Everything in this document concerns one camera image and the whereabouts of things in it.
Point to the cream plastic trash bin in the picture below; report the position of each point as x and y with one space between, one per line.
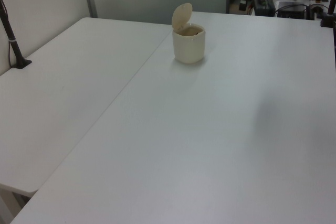
189 48

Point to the black electronic device box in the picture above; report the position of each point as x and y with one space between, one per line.
263 5

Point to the black square equipment box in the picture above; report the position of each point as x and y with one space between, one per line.
291 9

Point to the black camera pole with zip tie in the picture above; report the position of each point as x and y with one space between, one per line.
14 43

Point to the black clamped camera pole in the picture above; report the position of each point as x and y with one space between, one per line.
328 20

